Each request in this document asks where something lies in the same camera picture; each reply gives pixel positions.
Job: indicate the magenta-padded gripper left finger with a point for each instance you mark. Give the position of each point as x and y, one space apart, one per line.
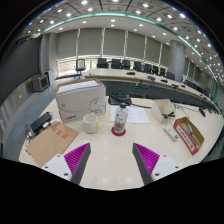
78 158

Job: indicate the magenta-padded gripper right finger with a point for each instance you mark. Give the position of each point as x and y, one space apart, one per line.
146 158

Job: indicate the clear plastic water bottle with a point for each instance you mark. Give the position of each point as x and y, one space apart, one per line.
120 121

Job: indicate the brown paper envelope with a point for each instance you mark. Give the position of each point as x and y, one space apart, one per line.
50 143

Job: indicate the small flat white box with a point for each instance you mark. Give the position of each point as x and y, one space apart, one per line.
170 132

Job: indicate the white paper cup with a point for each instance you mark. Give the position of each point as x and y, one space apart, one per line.
90 124

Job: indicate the flat round red coaster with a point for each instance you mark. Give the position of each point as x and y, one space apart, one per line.
115 133

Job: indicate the small white power block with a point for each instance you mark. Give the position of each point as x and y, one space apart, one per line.
54 122

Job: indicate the white printed paper sheet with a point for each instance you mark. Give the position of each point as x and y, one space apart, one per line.
136 115

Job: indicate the open brown cardboard box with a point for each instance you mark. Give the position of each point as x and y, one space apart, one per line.
188 136

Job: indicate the open white cardboard box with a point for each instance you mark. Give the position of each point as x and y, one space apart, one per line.
160 107

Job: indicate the black power adapter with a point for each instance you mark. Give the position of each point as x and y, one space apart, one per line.
40 121

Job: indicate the white copy paper carton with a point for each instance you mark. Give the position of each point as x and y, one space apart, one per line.
80 100

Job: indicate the black desk microphone console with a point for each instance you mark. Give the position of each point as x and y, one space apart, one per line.
119 98

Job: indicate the grey monitor cabinet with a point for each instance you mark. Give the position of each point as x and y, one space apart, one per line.
40 83

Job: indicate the long curved conference desk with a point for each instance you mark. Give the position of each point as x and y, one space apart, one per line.
116 75

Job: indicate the row of black chairs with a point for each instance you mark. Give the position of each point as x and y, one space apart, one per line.
116 63

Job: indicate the recessed ceiling lights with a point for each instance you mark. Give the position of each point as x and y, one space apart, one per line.
84 2

